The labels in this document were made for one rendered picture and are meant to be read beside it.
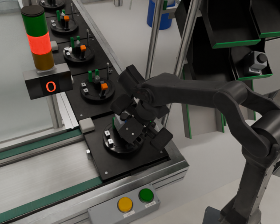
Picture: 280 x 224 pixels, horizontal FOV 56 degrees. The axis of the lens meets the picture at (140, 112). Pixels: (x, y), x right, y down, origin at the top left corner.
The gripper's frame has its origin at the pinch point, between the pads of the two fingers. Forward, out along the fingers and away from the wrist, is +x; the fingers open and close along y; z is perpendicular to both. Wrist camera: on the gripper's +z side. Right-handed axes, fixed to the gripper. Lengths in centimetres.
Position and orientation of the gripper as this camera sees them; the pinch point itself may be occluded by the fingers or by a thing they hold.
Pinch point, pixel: (137, 128)
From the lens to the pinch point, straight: 77.0
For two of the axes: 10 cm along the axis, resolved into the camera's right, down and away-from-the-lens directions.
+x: -2.1, 4.5, 8.7
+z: -6.4, 6.1, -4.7
